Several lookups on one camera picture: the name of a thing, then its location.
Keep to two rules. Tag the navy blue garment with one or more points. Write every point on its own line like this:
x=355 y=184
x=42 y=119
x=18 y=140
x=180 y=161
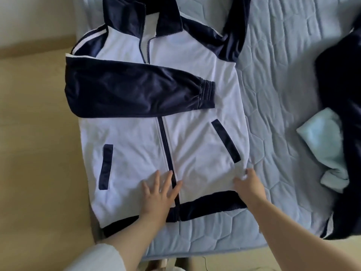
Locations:
x=344 y=81

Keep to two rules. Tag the person's left forearm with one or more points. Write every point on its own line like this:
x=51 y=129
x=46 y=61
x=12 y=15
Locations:
x=132 y=239

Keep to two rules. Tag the person's left hand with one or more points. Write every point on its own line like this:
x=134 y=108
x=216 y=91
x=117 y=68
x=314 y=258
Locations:
x=158 y=204

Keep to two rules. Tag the white sleeve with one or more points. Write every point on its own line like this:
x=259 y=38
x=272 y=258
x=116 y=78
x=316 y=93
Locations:
x=96 y=259

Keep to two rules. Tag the person's right hand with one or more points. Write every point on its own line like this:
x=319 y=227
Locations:
x=253 y=191

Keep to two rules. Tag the person's right forearm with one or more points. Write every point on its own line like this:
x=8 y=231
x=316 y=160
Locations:
x=279 y=237

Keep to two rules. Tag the person's right thumb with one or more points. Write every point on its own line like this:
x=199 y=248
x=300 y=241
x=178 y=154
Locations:
x=239 y=183

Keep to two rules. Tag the person's left middle finger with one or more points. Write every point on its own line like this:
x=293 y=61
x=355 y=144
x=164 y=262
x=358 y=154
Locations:
x=168 y=182

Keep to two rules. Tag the person's left little finger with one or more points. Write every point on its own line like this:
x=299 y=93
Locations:
x=146 y=187

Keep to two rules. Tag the light blue towel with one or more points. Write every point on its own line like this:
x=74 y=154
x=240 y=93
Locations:
x=321 y=138

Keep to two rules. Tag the white and navy zip jacket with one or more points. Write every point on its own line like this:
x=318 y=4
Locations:
x=194 y=76

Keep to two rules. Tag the light blue quilted mattress pad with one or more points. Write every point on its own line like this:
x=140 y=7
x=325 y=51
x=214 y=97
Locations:
x=282 y=81

